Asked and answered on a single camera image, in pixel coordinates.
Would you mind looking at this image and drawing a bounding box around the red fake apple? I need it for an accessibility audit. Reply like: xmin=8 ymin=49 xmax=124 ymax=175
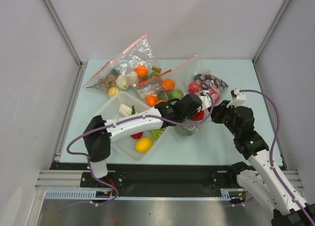
xmin=191 ymin=110 xmax=205 ymax=121

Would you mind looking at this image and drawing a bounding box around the blue zip clear bag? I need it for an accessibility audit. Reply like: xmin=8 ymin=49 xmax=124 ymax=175
xmin=172 ymin=95 xmax=215 ymax=139

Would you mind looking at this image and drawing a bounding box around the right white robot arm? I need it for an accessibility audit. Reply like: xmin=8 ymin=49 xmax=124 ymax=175
xmin=211 ymin=100 xmax=315 ymax=226

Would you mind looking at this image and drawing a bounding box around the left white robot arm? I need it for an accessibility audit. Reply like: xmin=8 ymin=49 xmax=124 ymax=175
xmin=83 ymin=93 xmax=205 ymax=187

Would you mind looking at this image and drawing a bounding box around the green fake cabbage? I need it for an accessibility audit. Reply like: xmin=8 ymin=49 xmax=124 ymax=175
xmin=171 ymin=89 xmax=184 ymax=99

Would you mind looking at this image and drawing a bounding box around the red spotted fake strawberry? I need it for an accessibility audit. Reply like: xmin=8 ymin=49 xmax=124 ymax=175
xmin=188 ymin=81 xmax=203 ymax=93

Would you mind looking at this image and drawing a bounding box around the dark green fake avocado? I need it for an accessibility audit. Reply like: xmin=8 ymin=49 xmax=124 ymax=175
xmin=157 ymin=91 xmax=171 ymax=101

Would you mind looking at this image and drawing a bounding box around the orange fake tangerine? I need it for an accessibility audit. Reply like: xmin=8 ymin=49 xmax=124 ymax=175
xmin=145 ymin=94 xmax=159 ymax=107
xmin=161 ymin=79 xmax=176 ymax=92
xmin=155 ymin=99 xmax=167 ymax=105

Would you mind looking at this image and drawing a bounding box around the red zip bag with oranges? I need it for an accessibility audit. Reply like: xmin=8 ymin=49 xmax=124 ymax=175
xmin=133 ymin=70 xmax=184 ymax=102

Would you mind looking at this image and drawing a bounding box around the red zip bag with strawberries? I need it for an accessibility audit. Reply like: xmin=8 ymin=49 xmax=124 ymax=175
xmin=173 ymin=55 xmax=228 ymax=97

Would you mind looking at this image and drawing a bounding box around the green fake chili pepper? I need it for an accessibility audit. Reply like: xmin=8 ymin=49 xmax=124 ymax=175
xmin=131 ymin=105 xmax=136 ymax=115

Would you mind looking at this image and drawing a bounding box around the yellow fake lemon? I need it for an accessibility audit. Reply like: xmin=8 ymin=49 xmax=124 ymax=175
xmin=135 ymin=137 xmax=153 ymax=153

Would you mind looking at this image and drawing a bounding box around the red fake tomato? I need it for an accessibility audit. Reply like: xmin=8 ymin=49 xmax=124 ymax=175
xmin=131 ymin=132 xmax=143 ymax=139

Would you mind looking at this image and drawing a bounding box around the orange fake orange in bag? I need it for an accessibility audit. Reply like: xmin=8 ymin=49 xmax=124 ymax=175
xmin=134 ymin=65 xmax=148 ymax=79

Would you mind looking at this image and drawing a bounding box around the white fake green onion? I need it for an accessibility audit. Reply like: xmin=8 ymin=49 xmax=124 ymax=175
xmin=118 ymin=104 xmax=132 ymax=117

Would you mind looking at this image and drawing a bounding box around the large crinkled red zip bag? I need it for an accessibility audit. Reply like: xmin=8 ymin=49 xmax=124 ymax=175
xmin=112 ymin=33 xmax=160 ymax=91

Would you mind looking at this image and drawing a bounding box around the white fake cauliflower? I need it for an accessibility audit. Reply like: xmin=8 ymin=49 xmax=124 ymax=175
xmin=116 ymin=71 xmax=139 ymax=89

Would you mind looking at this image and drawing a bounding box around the yellow fake egg fruit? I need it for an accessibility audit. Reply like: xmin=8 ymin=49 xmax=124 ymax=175
xmin=107 ymin=87 xmax=121 ymax=98

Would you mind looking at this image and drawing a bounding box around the small bag with brown grapes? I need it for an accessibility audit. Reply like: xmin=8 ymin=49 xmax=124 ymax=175
xmin=84 ymin=61 xmax=120 ymax=93

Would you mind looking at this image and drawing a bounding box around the white plastic basket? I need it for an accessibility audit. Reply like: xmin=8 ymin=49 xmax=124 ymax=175
xmin=95 ymin=92 xmax=170 ymax=163

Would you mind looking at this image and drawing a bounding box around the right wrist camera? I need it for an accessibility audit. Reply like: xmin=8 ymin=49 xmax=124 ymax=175
xmin=226 ymin=89 xmax=247 ymax=108

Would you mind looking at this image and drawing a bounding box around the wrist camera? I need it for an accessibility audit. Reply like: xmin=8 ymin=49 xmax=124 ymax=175
xmin=226 ymin=89 xmax=247 ymax=108
xmin=197 ymin=90 xmax=214 ymax=111

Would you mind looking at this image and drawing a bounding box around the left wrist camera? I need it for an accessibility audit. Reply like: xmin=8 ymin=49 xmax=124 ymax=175
xmin=197 ymin=90 xmax=214 ymax=111

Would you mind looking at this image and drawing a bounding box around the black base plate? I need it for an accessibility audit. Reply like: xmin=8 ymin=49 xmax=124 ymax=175
xmin=50 ymin=162 xmax=251 ymax=193

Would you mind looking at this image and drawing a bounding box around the white slotted cable duct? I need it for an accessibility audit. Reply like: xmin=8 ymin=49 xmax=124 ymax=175
xmin=45 ymin=189 xmax=248 ymax=201

